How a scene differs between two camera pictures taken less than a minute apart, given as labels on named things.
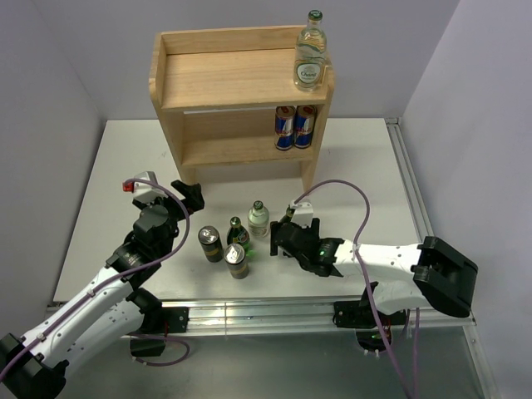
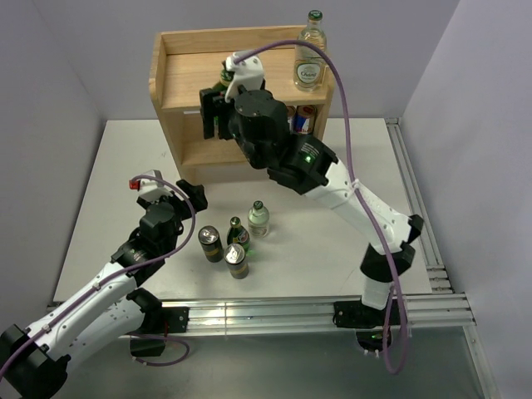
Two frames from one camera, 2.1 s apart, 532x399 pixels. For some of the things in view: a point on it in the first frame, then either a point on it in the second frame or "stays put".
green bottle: x=238 y=233 stays put
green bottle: x=288 y=215 to x=225 y=77
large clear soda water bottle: x=310 y=56 stays put
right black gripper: x=314 y=230 to x=206 y=98
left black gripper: x=192 y=193 stays put
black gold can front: x=234 y=256 stays put
